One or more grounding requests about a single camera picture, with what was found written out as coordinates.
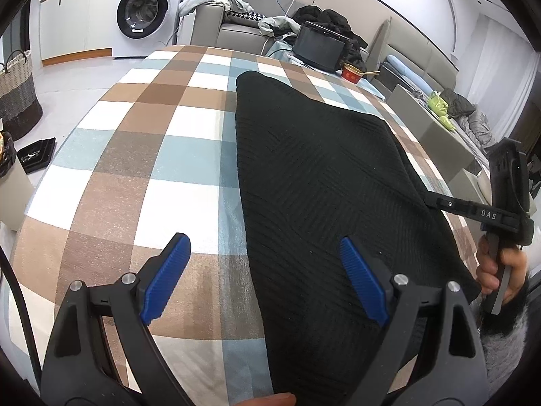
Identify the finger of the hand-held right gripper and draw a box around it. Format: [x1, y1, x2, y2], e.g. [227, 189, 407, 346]
[425, 191, 481, 221]

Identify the woven laundry basket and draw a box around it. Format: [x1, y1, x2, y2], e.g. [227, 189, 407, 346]
[0, 49, 44, 140]

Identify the pile of black clothes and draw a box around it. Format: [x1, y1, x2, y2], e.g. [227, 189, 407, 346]
[291, 5, 369, 69]

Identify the houndstooth pillow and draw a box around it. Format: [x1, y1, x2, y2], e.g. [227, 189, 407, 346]
[228, 8, 272, 30]

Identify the person's right hand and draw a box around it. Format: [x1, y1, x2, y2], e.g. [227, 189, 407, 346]
[476, 237, 530, 306]

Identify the black cooker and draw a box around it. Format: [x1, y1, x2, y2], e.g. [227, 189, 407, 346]
[291, 20, 354, 72]

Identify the small grey stool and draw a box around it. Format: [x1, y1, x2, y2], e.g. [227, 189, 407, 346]
[450, 169, 495, 208]

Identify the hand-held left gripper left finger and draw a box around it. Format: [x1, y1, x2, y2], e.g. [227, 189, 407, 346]
[40, 232, 195, 406]

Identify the brown blue checkered blanket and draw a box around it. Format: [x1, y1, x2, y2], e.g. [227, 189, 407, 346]
[7, 44, 483, 406]

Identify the pale grey garment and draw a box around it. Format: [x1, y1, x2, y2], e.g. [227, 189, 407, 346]
[258, 16, 301, 37]

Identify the blue pillow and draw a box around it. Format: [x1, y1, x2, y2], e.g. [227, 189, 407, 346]
[386, 54, 432, 84]

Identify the grey duvet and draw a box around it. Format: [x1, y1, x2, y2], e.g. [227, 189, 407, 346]
[442, 89, 493, 162]

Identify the red bowl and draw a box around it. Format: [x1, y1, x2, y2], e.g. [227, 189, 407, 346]
[342, 63, 368, 84]

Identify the person's left hand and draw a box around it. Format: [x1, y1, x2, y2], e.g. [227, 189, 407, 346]
[237, 392, 298, 406]

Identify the black knit sweater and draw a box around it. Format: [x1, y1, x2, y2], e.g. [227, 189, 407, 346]
[234, 70, 483, 398]

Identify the grey upholstered bed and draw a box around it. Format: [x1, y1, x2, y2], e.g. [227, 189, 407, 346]
[368, 17, 500, 166]

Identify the green toy figure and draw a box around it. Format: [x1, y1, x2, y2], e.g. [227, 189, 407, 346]
[428, 90, 455, 130]

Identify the black plastic tray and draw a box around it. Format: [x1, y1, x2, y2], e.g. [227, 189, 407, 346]
[19, 137, 57, 174]

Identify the person's right forearm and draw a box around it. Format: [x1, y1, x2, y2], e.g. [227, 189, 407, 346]
[477, 283, 541, 395]

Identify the white trash bin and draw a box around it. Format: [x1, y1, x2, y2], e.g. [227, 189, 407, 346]
[0, 131, 35, 231]

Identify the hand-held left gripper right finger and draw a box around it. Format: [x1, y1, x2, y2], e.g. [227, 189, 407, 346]
[339, 237, 489, 406]

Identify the teal checkered tablecloth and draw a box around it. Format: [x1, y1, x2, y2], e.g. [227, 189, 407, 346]
[266, 38, 388, 102]

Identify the white washing machine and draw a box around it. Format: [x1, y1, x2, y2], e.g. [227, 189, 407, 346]
[112, 0, 191, 59]

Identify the grey sofa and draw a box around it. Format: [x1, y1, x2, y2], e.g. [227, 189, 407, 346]
[192, 0, 306, 57]

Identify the white kitchen base cabinet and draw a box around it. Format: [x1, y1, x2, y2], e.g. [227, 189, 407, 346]
[39, 0, 116, 67]

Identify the light blue blanket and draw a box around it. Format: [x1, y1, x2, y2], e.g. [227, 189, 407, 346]
[178, 0, 255, 16]

